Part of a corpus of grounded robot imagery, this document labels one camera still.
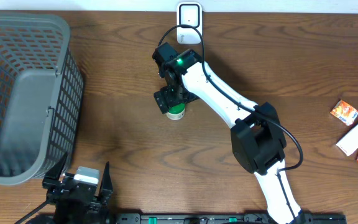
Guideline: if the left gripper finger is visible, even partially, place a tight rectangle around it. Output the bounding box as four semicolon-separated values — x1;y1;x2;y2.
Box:
98;162;113;205
44;152;68;180

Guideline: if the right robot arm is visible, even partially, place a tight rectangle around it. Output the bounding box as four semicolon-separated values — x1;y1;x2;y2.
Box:
152;43;302;223

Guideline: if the grey plastic mesh basket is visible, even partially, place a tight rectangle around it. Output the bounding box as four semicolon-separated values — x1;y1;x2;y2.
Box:
0;12;85;185

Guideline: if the white barcode scanner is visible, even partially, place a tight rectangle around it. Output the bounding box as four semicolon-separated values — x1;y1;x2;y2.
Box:
177;2;203;44

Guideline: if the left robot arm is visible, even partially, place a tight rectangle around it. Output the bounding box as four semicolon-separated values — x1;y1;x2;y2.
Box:
23;154;114;223

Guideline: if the green lid jar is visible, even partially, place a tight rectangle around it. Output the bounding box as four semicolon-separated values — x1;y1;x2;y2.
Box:
166;103;186;121

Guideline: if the orange snack packet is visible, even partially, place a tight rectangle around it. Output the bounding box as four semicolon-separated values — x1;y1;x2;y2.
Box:
330;100;358;126

